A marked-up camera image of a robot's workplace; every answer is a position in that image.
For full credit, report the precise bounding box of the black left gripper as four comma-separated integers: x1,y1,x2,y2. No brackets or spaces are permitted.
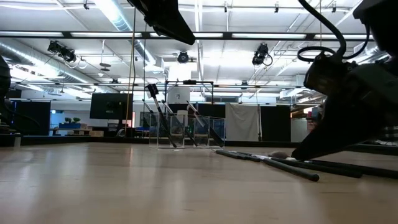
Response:
127,0,197,45

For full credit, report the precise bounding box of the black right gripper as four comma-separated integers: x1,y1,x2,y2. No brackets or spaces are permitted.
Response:
290,58,398,161

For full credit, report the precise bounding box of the clear acrylic organizer box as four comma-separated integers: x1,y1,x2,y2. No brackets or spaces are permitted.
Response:
148,112,227,150

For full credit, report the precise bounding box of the round black ceiling light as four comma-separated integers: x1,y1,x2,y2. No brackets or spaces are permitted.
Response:
177,50,190,65

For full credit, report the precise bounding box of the black overhead rig beam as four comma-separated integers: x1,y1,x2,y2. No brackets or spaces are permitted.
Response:
0,30,374,40

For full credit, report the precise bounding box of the black partition panel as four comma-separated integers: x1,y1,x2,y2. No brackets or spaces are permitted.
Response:
12,100,52,137
259,105,292,143

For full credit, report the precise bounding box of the white numbered sign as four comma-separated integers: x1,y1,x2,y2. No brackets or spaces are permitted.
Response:
167,86,191,105

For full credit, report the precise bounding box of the white hanging curtain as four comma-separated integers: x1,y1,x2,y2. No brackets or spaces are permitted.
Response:
224,102,261,142

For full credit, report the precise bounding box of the black stage light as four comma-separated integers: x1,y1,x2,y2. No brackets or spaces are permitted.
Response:
47,40,78,64
251,42,274,67

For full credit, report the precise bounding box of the wooden crate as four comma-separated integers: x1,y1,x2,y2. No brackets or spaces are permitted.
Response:
49,128,105,138

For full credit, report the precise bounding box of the black hanging cable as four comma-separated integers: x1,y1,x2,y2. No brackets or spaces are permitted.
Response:
142,21,148,119

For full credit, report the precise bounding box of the black background rig frame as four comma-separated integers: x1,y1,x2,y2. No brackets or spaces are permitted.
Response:
164,80,215,105

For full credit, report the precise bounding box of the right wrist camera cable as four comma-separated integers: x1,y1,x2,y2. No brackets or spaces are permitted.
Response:
297,0,371,63

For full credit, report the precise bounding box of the large black wall display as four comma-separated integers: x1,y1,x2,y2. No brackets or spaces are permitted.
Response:
89,92,134,121

